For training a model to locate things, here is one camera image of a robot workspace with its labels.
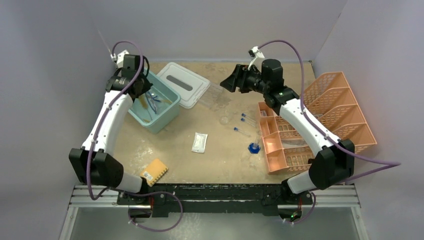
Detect white sealed packet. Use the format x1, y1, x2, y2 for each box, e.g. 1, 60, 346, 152
191, 132, 208, 154

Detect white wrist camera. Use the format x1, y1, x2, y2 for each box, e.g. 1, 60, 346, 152
247, 46, 265, 70
110, 49, 129, 68

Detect clear glass beaker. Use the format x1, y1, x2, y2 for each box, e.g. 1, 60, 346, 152
219, 114, 230, 125

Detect orange mesh file rack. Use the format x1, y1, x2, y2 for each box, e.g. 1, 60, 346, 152
257, 72, 377, 174

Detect blue safety glasses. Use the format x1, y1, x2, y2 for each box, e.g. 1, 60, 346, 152
145, 91, 164, 114

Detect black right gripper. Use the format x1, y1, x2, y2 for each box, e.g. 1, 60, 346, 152
220, 64, 270, 95

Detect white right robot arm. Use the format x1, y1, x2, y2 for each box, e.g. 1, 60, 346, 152
220, 59, 355, 204

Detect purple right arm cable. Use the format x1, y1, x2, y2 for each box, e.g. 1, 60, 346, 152
256, 39, 402, 226

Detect aluminium front frame rail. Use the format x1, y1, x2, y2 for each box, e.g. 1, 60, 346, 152
59, 183, 369, 240

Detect teal plastic bin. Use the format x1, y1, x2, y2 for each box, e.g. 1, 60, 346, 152
128, 71, 181, 134

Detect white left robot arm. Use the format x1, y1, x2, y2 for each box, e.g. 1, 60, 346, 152
68, 54, 152, 205

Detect blue base small flask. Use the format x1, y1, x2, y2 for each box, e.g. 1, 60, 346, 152
247, 142, 261, 154

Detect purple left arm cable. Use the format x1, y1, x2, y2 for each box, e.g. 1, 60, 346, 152
85, 40, 184, 233

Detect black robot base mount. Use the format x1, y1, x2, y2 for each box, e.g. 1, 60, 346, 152
117, 183, 313, 218

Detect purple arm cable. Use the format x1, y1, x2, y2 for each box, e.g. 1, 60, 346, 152
85, 40, 184, 233
256, 39, 402, 226

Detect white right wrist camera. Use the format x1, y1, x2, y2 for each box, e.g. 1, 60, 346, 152
247, 46, 265, 70

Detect white plastic bin lid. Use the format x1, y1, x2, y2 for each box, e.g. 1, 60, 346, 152
157, 62, 211, 109

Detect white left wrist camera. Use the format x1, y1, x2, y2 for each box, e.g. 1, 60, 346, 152
110, 49, 129, 68

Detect metal crucible tongs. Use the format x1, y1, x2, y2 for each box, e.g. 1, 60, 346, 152
142, 107, 160, 124

